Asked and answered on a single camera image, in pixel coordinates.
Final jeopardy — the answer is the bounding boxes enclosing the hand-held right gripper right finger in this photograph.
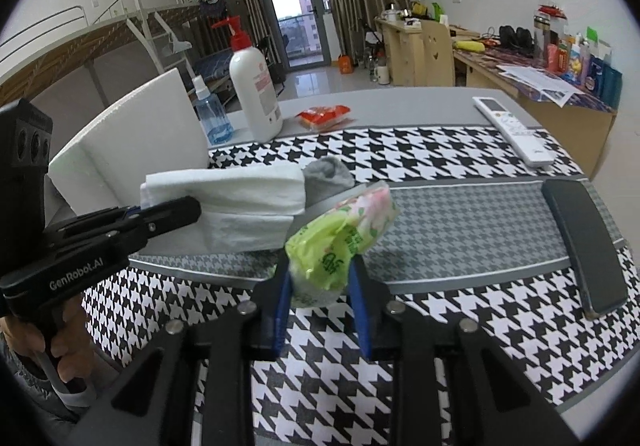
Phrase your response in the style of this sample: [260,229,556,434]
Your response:
[348,256,581,446]

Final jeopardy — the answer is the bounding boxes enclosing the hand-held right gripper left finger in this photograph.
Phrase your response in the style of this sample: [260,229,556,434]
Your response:
[65,258,293,446]

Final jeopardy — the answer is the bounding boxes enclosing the white towel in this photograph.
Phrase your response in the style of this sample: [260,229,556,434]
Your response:
[140,161,306,253]

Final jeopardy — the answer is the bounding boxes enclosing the green tissue pack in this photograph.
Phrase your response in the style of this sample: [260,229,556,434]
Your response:
[284,181,400,309]

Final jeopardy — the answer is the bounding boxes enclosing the white foam box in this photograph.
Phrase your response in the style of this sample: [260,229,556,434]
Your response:
[46,68,211,227]

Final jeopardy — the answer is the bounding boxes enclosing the gray sock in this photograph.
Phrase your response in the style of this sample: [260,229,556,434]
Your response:
[303,156,356,207]

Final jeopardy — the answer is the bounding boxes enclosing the person's left forearm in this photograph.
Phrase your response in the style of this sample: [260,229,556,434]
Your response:
[0,341,98,427]

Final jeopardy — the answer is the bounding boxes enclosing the person's left hand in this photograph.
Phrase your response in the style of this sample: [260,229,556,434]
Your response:
[0,298,96,394]

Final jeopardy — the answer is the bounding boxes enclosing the blue spray bottle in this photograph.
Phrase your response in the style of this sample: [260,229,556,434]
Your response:
[192,74,235,145]

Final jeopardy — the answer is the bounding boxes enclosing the white lotion bottle red pump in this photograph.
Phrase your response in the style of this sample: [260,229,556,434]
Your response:
[211,16,284,143]

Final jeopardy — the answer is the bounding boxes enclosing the white metal bunk bed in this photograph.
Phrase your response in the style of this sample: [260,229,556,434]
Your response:
[175,0,251,96]
[0,0,197,107]

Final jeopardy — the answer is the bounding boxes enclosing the black white houndstooth mat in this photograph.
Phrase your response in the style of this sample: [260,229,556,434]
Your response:
[80,126,640,446]

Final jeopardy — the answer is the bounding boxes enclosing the red snack packet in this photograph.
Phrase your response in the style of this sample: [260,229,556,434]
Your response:
[295,104,354,132]

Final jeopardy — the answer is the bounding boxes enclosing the hanging dark clothes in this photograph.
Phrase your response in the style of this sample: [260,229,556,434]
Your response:
[197,0,229,20]

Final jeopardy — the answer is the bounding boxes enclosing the black smartphone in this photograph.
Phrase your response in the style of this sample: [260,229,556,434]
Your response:
[541,178,629,318]

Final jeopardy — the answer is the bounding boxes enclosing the white remote control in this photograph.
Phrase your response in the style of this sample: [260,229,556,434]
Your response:
[472,96,555,168]

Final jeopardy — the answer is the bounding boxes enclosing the wooden chair smiley back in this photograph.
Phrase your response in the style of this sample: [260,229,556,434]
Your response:
[422,20,456,87]

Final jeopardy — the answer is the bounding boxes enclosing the wooden desk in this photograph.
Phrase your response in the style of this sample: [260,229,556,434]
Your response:
[452,38,619,179]
[375,16,482,87]

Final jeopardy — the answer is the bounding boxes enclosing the printed papers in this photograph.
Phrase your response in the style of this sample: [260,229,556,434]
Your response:
[497,64,584,107]

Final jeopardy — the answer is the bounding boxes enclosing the black headphones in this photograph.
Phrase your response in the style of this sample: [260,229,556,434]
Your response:
[498,24,536,57]

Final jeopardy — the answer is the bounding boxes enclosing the cluster of toiletry bottles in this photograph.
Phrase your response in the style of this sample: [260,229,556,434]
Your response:
[532,0,624,107]

